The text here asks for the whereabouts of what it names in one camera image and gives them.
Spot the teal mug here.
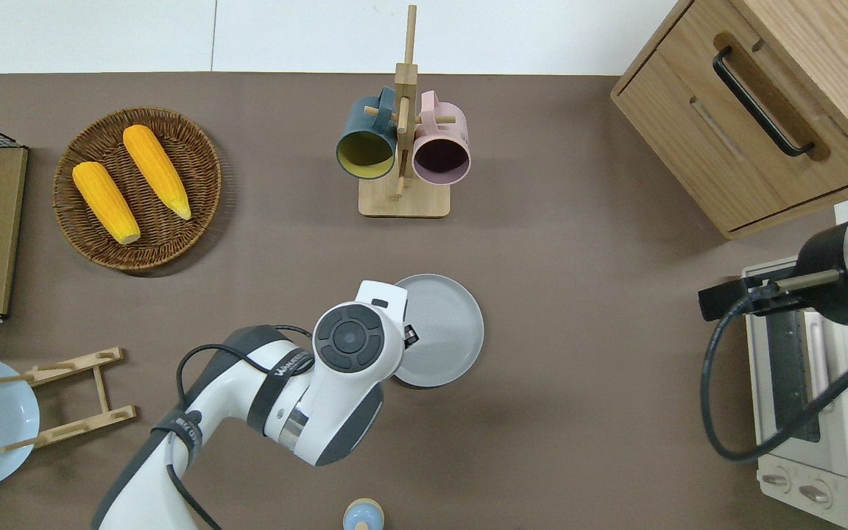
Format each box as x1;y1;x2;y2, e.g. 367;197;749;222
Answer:
335;87;399;181

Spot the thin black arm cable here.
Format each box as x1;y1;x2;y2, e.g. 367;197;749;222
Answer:
165;323;315;530

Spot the wooden dish rack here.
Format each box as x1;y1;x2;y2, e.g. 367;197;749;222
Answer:
0;347;138;453

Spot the round wicker basket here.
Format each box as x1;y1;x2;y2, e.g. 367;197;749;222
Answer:
52;107;222;272

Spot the gray round plate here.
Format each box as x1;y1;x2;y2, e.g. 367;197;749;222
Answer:
392;273;485;389

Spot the black cabinet handle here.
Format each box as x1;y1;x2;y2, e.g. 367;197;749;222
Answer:
713;46;816;158

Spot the short yellow corn cob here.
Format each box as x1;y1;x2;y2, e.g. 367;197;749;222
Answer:
72;161;141;246

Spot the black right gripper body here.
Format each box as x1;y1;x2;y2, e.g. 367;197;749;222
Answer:
698;277;778;323

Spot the pink mug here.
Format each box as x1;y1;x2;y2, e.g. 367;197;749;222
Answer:
411;91;472;186

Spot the white toaster oven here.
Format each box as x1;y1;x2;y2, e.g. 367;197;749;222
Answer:
741;256;848;530

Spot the long yellow corn cob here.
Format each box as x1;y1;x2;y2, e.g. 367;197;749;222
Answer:
123;124;193;222

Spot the wooden drawer cabinet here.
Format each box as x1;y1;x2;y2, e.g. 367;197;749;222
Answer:
610;0;848;241

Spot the thick black cable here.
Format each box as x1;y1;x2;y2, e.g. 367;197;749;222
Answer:
700;293;848;464

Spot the wooden mug rack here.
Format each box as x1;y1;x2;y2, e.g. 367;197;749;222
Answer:
358;5;458;219

